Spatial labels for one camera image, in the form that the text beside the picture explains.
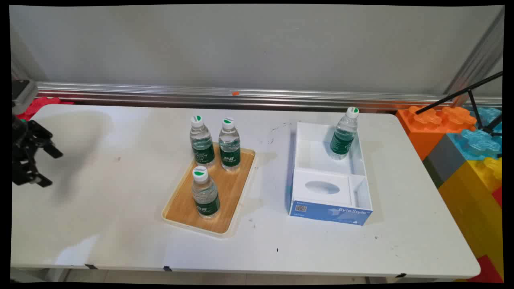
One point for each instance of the aluminium rail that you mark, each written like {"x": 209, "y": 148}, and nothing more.
{"x": 281, "y": 96}

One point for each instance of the white and blue cardboard box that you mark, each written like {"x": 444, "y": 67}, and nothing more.
{"x": 321, "y": 211}

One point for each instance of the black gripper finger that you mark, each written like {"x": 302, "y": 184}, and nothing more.
{"x": 47, "y": 147}
{"x": 37, "y": 176}

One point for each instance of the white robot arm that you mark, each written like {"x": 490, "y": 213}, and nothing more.
{"x": 23, "y": 94}

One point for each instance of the wooden tray with white rim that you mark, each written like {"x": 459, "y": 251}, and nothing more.
{"x": 232, "y": 193}

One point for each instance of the big red toy block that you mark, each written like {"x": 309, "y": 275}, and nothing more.
{"x": 488, "y": 271}

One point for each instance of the black tripod stand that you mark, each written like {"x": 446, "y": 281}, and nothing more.
{"x": 474, "y": 100}

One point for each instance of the big light blue toy block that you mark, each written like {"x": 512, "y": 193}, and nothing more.
{"x": 480, "y": 142}

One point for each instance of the big grey toy block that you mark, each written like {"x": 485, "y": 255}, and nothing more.
{"x": 445, "y": 160}

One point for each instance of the green label water bottle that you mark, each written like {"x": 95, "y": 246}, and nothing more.
{"x": 229, "y": 149}
{"x": 205, "y": 197}
{"x": 343, "y": 138}
{"x": 202, "y": 145}

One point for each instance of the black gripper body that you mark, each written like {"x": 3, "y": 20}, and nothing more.
{"x": 19, "y": 148}

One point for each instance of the big orange toy block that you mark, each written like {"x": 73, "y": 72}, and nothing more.
{"x": 421, "y": 128}

